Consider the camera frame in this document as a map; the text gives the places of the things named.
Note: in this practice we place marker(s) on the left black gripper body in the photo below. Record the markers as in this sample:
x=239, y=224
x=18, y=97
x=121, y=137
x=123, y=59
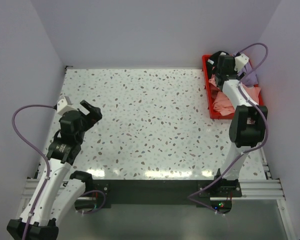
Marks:
x=88, y=121

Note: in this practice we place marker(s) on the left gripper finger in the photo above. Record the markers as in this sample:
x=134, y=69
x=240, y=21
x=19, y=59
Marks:
x=89, y=107
x=83, y=111

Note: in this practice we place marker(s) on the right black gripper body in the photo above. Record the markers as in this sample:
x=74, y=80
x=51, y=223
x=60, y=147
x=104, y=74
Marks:
x=234, y=72

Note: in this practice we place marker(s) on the salmon pink t shirt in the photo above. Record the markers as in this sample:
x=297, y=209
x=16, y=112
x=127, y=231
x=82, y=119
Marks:
x=222, y=104

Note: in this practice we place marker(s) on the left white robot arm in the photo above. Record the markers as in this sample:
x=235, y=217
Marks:
x=41, y=217

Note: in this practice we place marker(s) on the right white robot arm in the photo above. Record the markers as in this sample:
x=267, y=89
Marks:
x=248, y=127

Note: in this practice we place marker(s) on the black t shirt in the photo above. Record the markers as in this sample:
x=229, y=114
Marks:
x=212, y=62

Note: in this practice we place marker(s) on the lavender t shirt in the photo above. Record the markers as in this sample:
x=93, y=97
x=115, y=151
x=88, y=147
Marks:
x=247, y=76

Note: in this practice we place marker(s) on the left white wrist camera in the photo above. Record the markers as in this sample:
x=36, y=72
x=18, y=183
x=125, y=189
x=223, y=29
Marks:
x=64, y=105

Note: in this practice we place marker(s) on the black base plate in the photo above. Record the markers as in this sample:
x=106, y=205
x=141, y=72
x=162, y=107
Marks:
x=161, y=192

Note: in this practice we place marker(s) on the aluminium frame rail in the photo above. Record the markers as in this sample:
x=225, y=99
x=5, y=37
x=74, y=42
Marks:
x=269, y=189

